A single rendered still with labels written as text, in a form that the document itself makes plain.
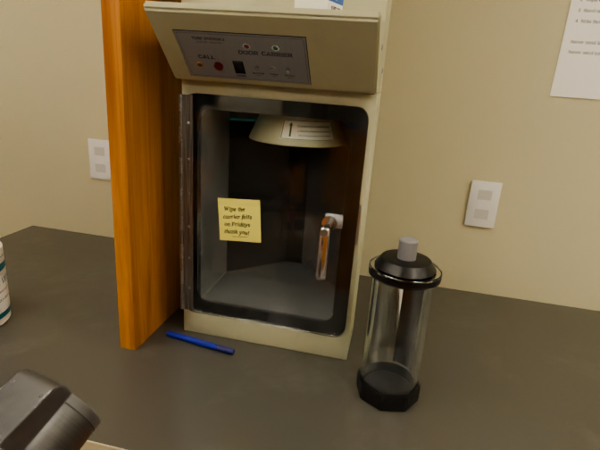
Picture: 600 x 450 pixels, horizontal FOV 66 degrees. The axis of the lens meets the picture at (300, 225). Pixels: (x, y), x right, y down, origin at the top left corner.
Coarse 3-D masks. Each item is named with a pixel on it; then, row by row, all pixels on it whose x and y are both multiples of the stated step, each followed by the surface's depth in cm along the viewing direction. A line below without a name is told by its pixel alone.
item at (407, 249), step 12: (408, 240) 68; (384, 252) 71; (396, 252) 72; (408, 252) 68; (384, 264) 68; (396, 264) 67; (408, 264) 67; (420, 264) 68; (432, 264) 69; (396, 276) 66; (408, 276) 66; (420, 276) 66
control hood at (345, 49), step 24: (168, 24) 64; (192, 24) 64; (216, 24) 63; (240, 24) 62; (264, 24) 61; (288, 24) 60; (312, 24) 60; (336, 24) 59; (360, 24) 58; (384, 24) 65; (168, 48) 68; (312, 48) 63; (336, 48) 62; (360, 48) 61; (312, 72) 67; (336, 72) 66; (360, 72) 65
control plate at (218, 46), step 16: (176, 32) 65; (192, 32) 65; (208, 32) 64; (224, 32) 64; (192, 48) 67; (208, 48) 67; (224, 48) 66; (240, 48) 66; (256, 48) 65; (288, 48) 64; (304, 48) 63; (192, 64) 70; (208, 64) 70; (224, 64) 69; (256, 64) 68; (272, 64) 67; (288, 64) 66; (304, 64) 66; (272, 80) 70; (288, 80) 69; (304, 80) 68
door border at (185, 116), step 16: (192, 96) 76; (192, 112) 76; (192, 128) 77; (192, 144) 78; (192, 160) 79; (192, 176) 80; (192, 192) 81; (192, 208) 81; (192, 224) 82; (192, 240) 83; (192, 256) 84; (192, 272) 85; (192, 288) 86; (192, 304) 87
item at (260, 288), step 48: (240, 96) 74; (240, 144) 76; (288, 144) 74; (336, 144) 73; (240, 192) 79; (288, 192) 77; (336, 192) 75; (288, 240) 79; (336, 240) 77; (240, 288) 84; (288, 288) 82; (336, 288) 80; (336, 336) 83
